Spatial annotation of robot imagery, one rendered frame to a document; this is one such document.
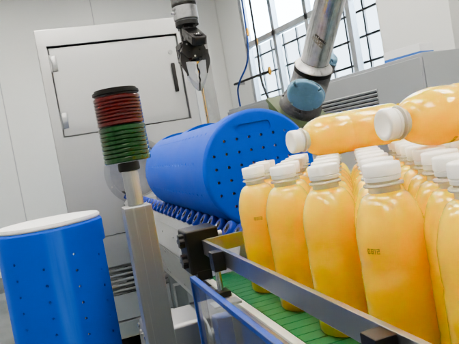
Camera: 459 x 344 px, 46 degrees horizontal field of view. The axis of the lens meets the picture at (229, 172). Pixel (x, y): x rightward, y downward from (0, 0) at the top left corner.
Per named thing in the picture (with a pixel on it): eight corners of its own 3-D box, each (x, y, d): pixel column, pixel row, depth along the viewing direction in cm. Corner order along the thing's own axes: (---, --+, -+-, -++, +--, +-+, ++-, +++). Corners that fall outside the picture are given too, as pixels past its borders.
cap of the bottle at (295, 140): (296, 125, 92) (286, 126, 91) (307, 137, 89) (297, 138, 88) (293, 143, 94) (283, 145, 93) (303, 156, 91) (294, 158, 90)
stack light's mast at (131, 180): (154, 199, 77) (134, 90, 77) (162, 201, 71) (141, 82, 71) (110, 207, 76) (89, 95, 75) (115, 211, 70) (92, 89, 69)
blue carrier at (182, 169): (222, 197, 215) (208, 127, 214) (324, 213, 132) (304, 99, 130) (152, 212, 207) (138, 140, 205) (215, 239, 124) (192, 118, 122)
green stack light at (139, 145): (147, 158, 77) (141, 124, 77) (154, 157, 71) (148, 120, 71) (102, 166, 75) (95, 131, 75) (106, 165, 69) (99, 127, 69)
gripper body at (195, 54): (201, 63, 168) (194, 24, 168) (208, 57, 160) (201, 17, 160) (177, 65, 166) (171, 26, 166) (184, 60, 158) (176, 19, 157)
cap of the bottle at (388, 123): (381, 118, 68) (369, 120, 67) (395, 100, 64) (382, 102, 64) (394, 145, 66) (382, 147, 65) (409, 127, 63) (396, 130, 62)
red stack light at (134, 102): (141, 123, 77) (136, 97, 77) (148, 119, 71) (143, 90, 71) (95, 130, 75) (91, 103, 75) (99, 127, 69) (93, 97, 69)
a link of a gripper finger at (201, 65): (205, 91, 167) (200, 62, 167) (210, 89, 162) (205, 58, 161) (196, 93, 166) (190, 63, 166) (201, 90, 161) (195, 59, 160)
